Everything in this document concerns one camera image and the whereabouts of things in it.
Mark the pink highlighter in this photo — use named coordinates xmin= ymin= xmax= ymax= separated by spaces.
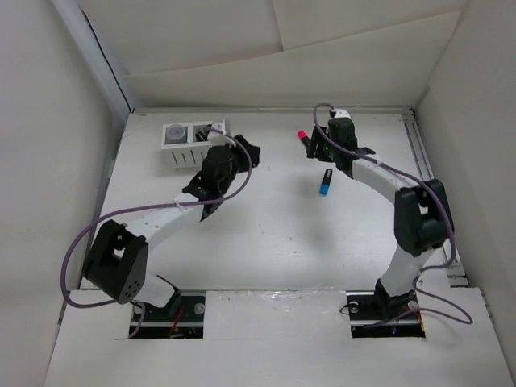
xmin=297 ymin=131 xmax=310 ymax=148

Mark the clear jar of pins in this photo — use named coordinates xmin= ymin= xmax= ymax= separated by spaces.
xmin=165 ymin=124 xmax=188 ymax=144

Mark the blue highlighter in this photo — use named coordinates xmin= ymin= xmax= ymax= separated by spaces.
xmin=319 ymin=169 xmax=333 ymax=196

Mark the orange highlighter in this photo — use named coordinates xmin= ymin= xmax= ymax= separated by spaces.
xmin=194 ymin=128 xmax=208 ymax=142

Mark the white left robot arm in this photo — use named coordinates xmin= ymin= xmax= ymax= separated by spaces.
xmin=83 ymin=135 xmax=261 ymax=320

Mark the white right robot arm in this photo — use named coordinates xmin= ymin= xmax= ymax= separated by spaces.
xmin=306 ymin=115 xmax=454 ymax=318

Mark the white slatted organizer box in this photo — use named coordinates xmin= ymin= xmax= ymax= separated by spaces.
xmin=161 ymin=121 xmax=235 ymax=170

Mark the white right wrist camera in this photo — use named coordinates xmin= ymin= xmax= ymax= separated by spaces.
xmin=329 ymin=108 xmax=352 ymax=120

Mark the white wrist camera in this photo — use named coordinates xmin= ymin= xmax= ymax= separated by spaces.
xmin=206 ymin=119 xmax=231 ymax=145
xmin=329 ymin=108 xmax=352 ymax=120

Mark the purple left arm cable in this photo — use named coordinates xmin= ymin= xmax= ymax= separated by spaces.
xmin=60 ymin=127 xmax=253 ymax=339

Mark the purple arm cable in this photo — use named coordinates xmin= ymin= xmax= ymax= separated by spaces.
xmin=313 ymin=102 xmax=475 ymax=327
xmin=60 ymin=127 xmax=253 ymax=339

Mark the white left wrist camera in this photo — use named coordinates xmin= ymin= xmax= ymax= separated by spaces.
xmin=206 ymin=119 xmax=231 ymax=145

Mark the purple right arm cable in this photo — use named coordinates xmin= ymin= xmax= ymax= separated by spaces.
xmin=313 ymin=102 xmax=475 ymax=327

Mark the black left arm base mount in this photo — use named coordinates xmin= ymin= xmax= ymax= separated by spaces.
xmin=129 ymin=290 xmax=206 ymax=339

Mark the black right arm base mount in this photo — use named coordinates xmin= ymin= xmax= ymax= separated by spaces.
xmin=339 ymin=281 xmax=426 ymax=339

